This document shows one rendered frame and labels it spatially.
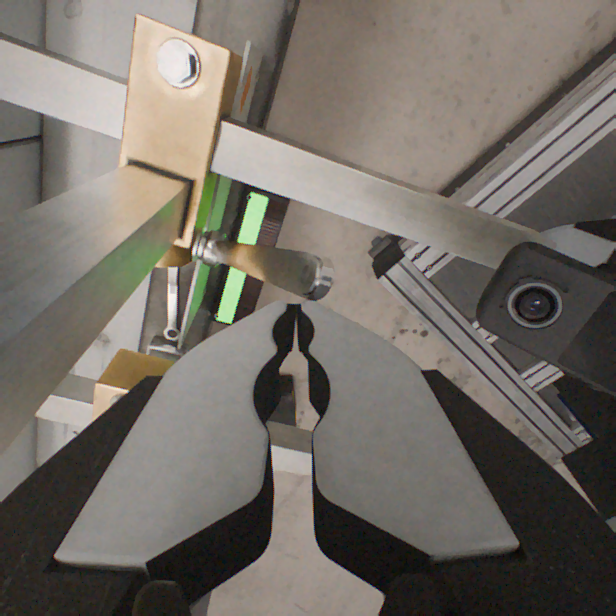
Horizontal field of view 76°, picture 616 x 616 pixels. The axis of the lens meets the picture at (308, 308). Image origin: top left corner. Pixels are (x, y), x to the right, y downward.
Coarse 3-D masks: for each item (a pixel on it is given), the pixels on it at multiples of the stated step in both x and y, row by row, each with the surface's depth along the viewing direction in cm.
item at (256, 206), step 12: (252, 204) 41; (264, 204) 41; (252, 216) 42; (252, 228) 42; (240, 240) 43; (252, 240) 43; (228, 276) 45; (240, 276) 45; (228, 288) 46; (240, 288) 46; (228, 300) 46; (228, 312) 47
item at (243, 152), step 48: (0, 48) 21; (0, 96) 22; (48, 96) 22; (96, 96) 22; (240, 144) 23; (288, 144) 24; (288, 192) 25; (336, 192) 25; (384, 192) 25; (432, 192) 28; (432, 240) 27; (480, 240) 27; (528, 240) 27
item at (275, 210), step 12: (276, 204) 41; (276, 216) 42; (264, 228) 42; (276, 228) 42; (264, 240) 43; (252, 276) 45; (252, 288) 46; (240, 300) 46; (252, 300) 46; (240, 312) 47
